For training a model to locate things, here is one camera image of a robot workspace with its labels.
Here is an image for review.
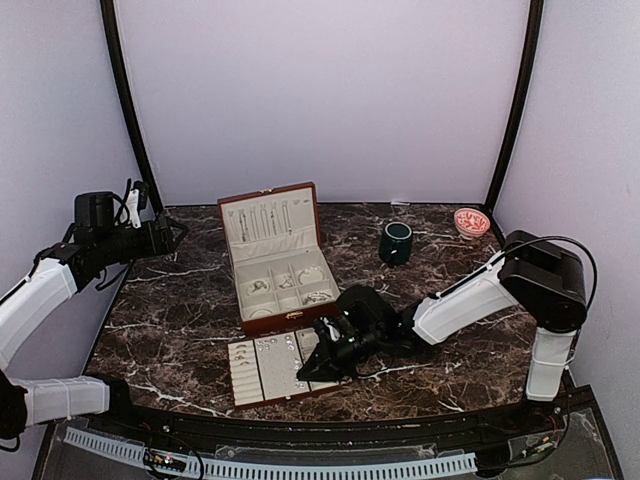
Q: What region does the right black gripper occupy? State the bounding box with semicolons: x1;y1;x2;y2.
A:
297;326;383;382

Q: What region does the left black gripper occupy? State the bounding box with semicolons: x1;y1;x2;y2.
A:
96;216;189;265

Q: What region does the red jewelry tray insert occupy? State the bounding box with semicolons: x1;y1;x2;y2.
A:
227;328;341;409

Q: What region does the red wooden jewelry box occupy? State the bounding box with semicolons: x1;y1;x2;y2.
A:
217;182;340;336

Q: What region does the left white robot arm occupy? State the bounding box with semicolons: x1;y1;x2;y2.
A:
1;214;189;440

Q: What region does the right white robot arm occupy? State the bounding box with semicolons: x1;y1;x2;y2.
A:
296;230;596;434

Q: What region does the pile of silver bangles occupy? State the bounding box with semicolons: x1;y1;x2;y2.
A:
302;291;334;306

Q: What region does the silver bangle with pearls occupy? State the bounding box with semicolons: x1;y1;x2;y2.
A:
249;308;274;319

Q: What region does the silver bangle with charm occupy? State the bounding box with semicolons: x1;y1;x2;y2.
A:
297;266;326;286

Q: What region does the dark green mug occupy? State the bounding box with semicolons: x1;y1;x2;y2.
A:
378;222;413;267

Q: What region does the red white patterned bowl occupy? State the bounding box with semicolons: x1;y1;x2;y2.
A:
454;207;491;240

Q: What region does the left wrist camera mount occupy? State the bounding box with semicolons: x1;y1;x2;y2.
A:
73;179;149;235

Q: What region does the grey slotted cable duct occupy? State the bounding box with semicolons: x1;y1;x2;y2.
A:
64;428;477;479

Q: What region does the left black frame post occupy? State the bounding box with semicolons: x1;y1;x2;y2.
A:
99;0;164;214

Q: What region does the black frame post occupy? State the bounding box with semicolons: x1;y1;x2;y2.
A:
99;0;164;214
483;0;545;217

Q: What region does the right black frame post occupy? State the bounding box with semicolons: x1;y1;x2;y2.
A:
483;0;545;217

